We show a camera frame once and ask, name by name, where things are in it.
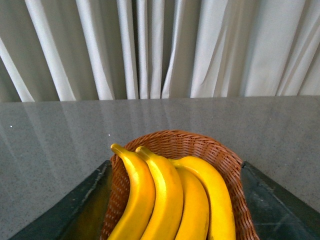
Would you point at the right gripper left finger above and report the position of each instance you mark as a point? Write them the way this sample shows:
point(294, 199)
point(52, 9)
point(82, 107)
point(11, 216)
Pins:
point(77, 216)

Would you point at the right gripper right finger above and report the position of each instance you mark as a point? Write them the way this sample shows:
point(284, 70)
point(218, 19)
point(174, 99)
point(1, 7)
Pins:
point(276, 213)

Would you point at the curved yellow banana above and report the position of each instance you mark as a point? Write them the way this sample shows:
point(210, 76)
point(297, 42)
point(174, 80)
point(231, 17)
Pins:
point(168, 206)

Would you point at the long straight yellow banana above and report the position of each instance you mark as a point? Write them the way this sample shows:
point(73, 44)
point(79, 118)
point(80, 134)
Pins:
point(141, 199)

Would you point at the upper banana in basket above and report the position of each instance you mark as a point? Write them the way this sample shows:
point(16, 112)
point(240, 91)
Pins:
point(221, 216)

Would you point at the banana in basket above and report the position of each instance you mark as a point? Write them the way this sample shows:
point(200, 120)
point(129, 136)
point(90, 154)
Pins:
point(221, 216)
point(194, 222)

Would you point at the lower banana in basket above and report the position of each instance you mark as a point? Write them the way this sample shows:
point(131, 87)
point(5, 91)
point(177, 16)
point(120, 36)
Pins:
point(194, 222)

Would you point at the right brown wicker basket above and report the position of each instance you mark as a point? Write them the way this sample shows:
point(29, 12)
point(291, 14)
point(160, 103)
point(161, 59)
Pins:
point(175, 144)

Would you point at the white pleated curtain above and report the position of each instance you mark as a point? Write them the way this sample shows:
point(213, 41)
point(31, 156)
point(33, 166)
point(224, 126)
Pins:
point(72, 50)

